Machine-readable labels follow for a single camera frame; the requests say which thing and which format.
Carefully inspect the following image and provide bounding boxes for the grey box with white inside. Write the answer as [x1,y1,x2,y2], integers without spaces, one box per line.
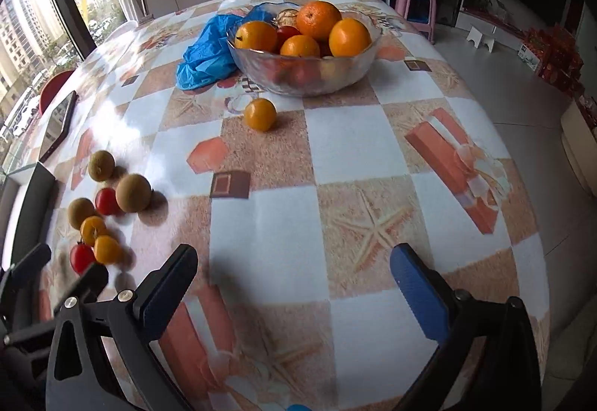
[0,161,59,263]

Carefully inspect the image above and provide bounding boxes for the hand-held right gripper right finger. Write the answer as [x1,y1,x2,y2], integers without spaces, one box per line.
[389,243,544,411]

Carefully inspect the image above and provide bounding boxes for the red cherry tomato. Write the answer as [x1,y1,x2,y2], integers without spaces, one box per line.
[70,242,97,274]
[94,188,121,216]

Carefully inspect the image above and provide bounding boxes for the clear glass bowl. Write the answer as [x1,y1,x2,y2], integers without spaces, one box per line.
[227,3,383,97]

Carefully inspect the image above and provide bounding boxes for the blue plastic bag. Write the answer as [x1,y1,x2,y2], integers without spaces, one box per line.
[175,4,276,91]

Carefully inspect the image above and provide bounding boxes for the small brown round fruit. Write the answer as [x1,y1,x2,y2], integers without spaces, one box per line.
[88,150,116,182]
[68,198,96,229]

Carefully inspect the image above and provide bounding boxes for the black tablet with red case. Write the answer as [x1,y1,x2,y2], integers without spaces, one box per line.
[38,90,79,163]

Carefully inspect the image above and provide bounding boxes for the stack of red boxes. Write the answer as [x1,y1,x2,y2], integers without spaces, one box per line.
[536,24,585,95]

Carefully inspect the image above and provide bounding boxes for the large brown round fruit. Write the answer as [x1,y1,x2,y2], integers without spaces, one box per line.
[115,173,153,213]

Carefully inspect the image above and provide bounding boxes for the small mandarin orange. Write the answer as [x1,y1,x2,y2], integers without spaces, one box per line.
[243,98,277,132]

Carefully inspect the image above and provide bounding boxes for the red chair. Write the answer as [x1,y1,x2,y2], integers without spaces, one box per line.
[39,70,75,116]

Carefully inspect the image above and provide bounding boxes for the white carton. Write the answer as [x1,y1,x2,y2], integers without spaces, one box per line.
[518,43,544,73]

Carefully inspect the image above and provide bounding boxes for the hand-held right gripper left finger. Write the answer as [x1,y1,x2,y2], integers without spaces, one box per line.
[44,244,199,411]

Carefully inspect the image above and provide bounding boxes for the black window frame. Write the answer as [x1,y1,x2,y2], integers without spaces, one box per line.
[40,0,99,62]

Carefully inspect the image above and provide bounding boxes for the small white step stool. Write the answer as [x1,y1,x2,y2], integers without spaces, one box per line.
[466,25,497,52]

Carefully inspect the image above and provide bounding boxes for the yellow cherry tomato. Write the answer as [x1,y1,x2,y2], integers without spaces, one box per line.
[80,216,108,246]
[94,235,124,265]

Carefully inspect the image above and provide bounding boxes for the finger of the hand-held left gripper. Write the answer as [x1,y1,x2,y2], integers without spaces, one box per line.
[56,263,109,311]
[0,243,52,328]

